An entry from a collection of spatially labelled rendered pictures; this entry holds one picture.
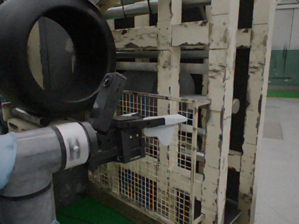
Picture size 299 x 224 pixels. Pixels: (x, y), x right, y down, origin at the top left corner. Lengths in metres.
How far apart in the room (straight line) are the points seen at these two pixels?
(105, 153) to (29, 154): 0.14
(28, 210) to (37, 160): 0.08
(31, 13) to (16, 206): 0.88
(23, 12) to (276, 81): 9.54
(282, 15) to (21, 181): 10.13
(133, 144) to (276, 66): 9.76
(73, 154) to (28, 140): 0.07
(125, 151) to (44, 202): 0.16
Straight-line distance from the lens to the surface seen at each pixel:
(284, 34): 10.27
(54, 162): 0.42
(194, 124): 1.18
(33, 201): 0.43
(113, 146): 0.49
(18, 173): 0.41
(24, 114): 1.40
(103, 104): 0.47
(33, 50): 1.61
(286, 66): 10.19
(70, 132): 0.43
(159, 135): 0.50
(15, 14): 1.18
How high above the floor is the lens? 1.19
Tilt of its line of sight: 12 degrees down
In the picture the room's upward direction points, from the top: straight up
